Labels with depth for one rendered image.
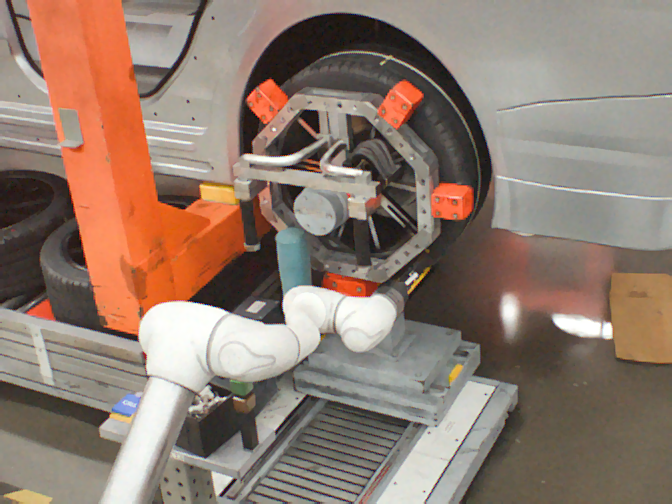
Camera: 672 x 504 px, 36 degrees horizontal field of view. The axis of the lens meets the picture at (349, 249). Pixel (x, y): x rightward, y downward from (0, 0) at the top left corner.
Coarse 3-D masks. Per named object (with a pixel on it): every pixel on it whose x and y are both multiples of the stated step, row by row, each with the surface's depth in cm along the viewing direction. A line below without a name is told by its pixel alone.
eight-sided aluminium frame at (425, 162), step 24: (312, 96) 269; (336, 96) 267; (360, 96) 267; (288, 120) 277; (384, 120) 262; (264, 144) 284; (408, 144) 262; (432, 168) 265; (264, 192) 292; (264, 216) 297; (288, 216) 298; (312, 240) 298; (432, 240) 273; (312, 264) 296; (336, 264) 292; (384, 264) 284
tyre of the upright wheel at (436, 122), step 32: (320, 64) 277; (352, 64) 272; (384, 64) 272; (416, 64) 277; (288, 96) 283; (384, 96) 269; (448, 96) 274; (416, 128) 269; (448, 128) 268; (480, 128) 281; (448, 160) 269; (480, 160) 281; (480, 192) 286; (448, 224) 278; (416, 256) 288
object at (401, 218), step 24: (312, 120) 305; (288, 144) 296; (288, 168) 300; (312, 168) 294; (288, 192) 300; (384, 192) 287; (408, 216) 287; (336, 240) 301; (384, 240) 302; (408, 240) 291
